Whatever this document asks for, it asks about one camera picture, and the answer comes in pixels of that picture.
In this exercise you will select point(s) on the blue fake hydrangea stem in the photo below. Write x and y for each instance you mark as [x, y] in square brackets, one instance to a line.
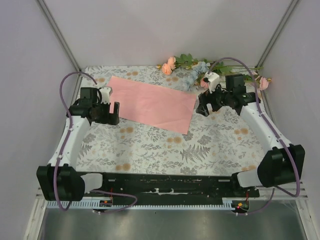
[195, 75]

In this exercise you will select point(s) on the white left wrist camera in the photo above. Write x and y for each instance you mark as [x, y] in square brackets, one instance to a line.
[106, 93]

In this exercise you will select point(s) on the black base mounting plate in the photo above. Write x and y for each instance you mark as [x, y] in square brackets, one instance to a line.
[175, 189]

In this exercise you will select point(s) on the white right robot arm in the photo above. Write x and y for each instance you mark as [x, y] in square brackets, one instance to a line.
[283, 161]

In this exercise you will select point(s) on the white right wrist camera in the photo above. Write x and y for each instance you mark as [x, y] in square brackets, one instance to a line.
[210, 81]

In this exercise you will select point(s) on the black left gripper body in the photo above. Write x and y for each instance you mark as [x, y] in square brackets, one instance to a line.
[102, 115]

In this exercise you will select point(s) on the pink wrapping paper sheet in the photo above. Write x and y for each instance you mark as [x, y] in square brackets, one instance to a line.
[153, 105]

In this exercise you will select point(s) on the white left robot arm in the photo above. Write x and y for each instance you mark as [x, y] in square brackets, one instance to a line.
[59, 179]

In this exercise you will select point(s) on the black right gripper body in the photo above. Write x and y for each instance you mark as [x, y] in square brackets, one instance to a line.
[217, 99]

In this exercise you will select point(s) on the green leafy rose stem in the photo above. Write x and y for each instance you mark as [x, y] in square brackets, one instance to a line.
[224, 67]

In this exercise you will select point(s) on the floral patterned table mat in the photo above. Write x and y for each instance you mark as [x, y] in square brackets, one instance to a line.
[219, 144]

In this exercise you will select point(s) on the white slotted cable duct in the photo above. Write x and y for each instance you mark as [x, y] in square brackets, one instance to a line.
[100, 204]

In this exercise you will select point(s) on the orange fake rose stem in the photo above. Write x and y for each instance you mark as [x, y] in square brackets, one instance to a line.
[172, 63]

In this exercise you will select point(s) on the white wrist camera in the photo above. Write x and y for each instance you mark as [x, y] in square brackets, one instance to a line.
[210, 81]
[106, 93]

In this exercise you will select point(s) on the pink fake rose stem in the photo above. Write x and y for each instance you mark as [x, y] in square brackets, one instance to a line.
[251, 76]

